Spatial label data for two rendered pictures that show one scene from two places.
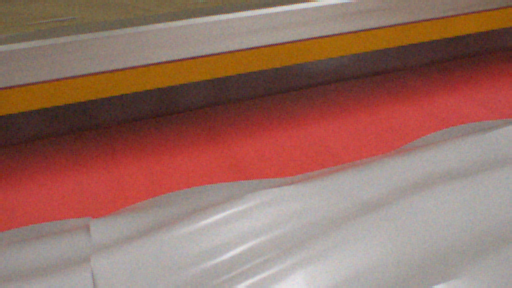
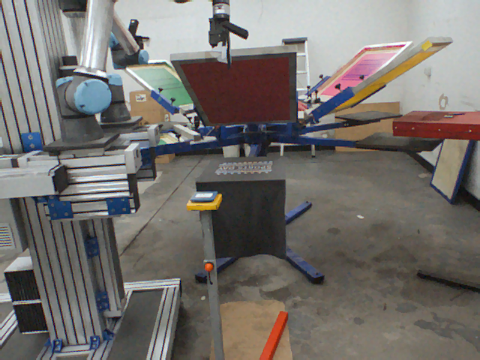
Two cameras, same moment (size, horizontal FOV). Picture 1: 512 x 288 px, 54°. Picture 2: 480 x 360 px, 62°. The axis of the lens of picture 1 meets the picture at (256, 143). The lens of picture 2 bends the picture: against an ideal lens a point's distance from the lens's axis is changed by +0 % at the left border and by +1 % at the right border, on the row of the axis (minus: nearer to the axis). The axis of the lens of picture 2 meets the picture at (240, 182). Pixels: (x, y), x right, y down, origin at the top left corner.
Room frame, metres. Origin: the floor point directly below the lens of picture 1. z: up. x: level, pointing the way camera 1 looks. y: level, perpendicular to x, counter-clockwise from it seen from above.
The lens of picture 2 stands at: (-1.86, -1.35, 1.51)
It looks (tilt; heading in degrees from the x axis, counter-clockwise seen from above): 17 degrees down; 38
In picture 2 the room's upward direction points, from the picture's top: 4 degrees counter-clockwise
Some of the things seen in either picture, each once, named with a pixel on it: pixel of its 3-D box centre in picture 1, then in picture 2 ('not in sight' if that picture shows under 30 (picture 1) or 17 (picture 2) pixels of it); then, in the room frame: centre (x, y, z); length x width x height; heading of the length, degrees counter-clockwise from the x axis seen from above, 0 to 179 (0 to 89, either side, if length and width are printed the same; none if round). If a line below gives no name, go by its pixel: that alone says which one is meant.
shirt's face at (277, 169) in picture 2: not in sight; (244, 167); (-0.20, -0.10, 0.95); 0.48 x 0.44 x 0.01; 30
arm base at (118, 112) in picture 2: not in sight; (114, 110); (-0.64, 0.36, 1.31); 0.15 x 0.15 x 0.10
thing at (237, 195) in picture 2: not in sight; (242, 220); (-0.40, -0.22, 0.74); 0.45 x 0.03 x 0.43; 120
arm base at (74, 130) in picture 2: not in sight; (81, 126); (-1.02, 0.05, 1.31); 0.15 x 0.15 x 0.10
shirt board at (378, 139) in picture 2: not in sight; (336, 141); (0.77, -0.22, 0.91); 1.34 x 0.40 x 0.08; 90
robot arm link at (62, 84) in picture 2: not in sight; (76, 94); (-1.02, 0.04, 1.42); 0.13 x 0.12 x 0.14; 77
